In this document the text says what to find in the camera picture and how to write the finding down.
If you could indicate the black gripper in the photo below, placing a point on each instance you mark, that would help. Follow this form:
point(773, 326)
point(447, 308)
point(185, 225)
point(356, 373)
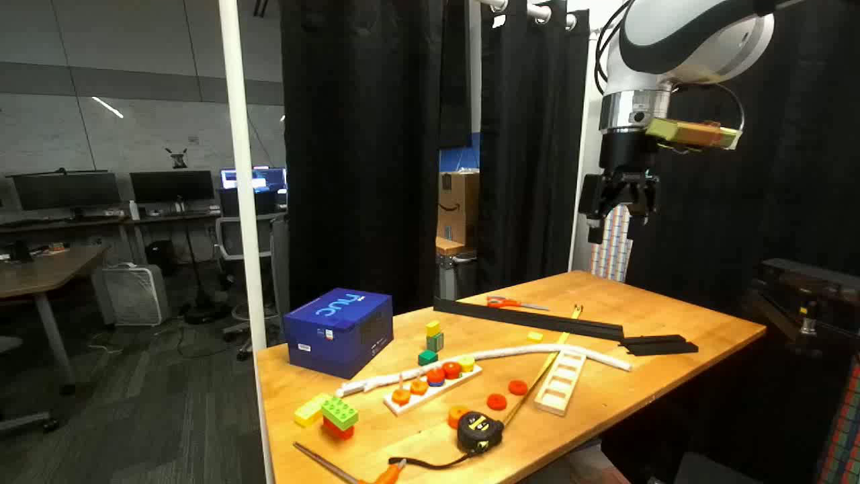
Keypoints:
point(623, 174)

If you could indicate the small yellow block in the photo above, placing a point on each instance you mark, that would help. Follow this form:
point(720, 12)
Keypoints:
point(536, 338)

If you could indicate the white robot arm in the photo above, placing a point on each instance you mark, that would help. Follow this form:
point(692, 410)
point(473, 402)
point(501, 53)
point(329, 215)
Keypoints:
point(657, 50)

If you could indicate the teal round block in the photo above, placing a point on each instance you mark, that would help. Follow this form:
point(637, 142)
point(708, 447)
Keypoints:
point(429, 357)

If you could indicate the orange cylinder block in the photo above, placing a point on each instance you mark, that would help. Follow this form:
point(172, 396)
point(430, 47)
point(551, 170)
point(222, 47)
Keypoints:
point(454, 416)

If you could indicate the long black bar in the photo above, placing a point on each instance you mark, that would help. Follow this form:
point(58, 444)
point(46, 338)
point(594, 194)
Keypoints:
point(532, 322)

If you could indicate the short black bar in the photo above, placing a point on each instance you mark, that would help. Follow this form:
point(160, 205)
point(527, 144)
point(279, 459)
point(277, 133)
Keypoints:
point(658, 346)

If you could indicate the cardboard amazon box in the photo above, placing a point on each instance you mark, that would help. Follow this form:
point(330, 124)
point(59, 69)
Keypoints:
point(458, 205)

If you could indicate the orange scissors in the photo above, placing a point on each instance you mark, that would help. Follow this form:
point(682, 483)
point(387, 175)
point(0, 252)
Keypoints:
point(504, 302)

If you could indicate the wooden dowel stick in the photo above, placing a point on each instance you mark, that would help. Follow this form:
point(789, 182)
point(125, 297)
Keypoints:
point(536, 384)

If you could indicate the white wooden slotted tray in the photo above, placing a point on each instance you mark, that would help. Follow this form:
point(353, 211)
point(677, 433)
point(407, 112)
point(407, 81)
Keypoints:
point(560, 384)

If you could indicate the red disc right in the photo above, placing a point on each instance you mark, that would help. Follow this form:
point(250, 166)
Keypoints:
point(517, 388)

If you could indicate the red disc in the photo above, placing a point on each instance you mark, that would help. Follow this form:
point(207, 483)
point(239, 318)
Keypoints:
point(517, 388)
point(496, 402)

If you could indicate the red disc left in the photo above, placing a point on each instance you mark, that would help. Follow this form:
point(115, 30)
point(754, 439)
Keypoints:
point(496, 402)

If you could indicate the white peg board with rings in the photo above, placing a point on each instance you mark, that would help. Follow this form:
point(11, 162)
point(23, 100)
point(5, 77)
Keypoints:
point(407, 396)

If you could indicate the black curtain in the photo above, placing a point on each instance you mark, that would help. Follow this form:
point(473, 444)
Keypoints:
point(373, 89)

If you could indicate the black tape measure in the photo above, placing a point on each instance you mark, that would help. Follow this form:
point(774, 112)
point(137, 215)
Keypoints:
point(476, 433)

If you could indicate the blue cardboard box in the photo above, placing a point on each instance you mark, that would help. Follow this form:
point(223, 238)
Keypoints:
point(338, 332)

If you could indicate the grey office chair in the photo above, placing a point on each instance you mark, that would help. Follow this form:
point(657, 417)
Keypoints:
point(273, 252)

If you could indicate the green lego brick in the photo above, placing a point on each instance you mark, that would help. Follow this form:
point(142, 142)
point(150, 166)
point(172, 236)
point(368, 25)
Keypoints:
point(338, 412)

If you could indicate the red lego brick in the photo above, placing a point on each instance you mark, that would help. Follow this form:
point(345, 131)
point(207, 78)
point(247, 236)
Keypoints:
point(336, 433)

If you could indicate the yellow lego brick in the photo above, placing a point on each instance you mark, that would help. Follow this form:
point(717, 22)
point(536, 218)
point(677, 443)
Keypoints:
point(309, 412)

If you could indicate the white box fan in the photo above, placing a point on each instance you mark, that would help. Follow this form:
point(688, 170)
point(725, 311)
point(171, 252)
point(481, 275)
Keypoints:
point(133, 295)

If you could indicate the office desk with monitors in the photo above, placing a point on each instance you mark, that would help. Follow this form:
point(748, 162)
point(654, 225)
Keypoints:
point(59, 202)

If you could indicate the wrist camera with wood mount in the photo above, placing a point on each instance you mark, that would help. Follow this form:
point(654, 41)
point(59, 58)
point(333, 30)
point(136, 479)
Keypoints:
point(692, 133)

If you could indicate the white frame pole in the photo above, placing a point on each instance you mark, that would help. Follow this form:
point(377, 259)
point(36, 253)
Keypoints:
point(244, 199)

